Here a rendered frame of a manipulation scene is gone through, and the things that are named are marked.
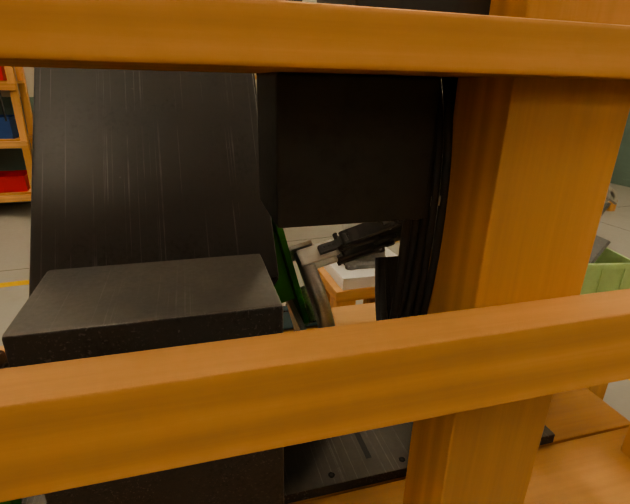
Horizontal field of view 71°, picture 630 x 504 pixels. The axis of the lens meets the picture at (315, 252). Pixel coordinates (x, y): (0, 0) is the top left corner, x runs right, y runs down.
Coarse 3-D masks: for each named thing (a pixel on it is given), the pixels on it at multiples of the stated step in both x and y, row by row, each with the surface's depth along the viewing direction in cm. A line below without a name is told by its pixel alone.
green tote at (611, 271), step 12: (612, 252) 154; (588, 264) 142; (600, 264) 142; (612, 264) 142; (624, 264) 143; (588, 276) 144; (600, 276) 144; (612, 276) 145; (624, 276) 145; (588, 288) 145; (600, 288) 146; (612, 288) 146; (624, 288) 147
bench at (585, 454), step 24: (552, 408) 90; (576, 408) 90; (600, 408) 90; (576, 432) 84; (600, 432) 84; (624, 432) 84; (552, 456) 78; (576, 456) 78; (600, 456) 78; (624, 456) 78; (552, 480) 73; (576, 480) 73; (600, 480) 73; (624, 480) 74
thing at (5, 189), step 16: (0, 80) 450; (16, 80) 477; (0, 96) 450; (16, 96) 457; (16, 112) 462; (0, 128) 464; (16, 128) 482; (32, 128) 508; (0, 144) 464; (16, 144) 469; (0, 176) 514; (16, 176) 520; (0, 192) 486; (16, 192) 489
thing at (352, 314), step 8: (360, 304) 126; (368, 304) 126; (336, 312) 121; (344, 312) 121; (352, 312) 121; (360, 312) 121; (368, 312) 121; (336, 320) 117; (344, 320) 117; (352, 320) 117; (360, 320) 117; (368, 320) 117; (312, 328) 113
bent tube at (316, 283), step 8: (296, 248) 75; (296, 256) 76; (312, 264) 75; (304, 272) 75; (312, 272) 75; (304, 280) 75; (312, 280) 74; (320, 280) 75; (312, 288) 74; (320, 288) 74; (312, 296) 74; (320, 296) 74; (312, 304) 74; (320, 304) 74; (328, 304) 74; (320, 312) 74; (328, 312) 74; (320, 320) 74; (328, 320) 74
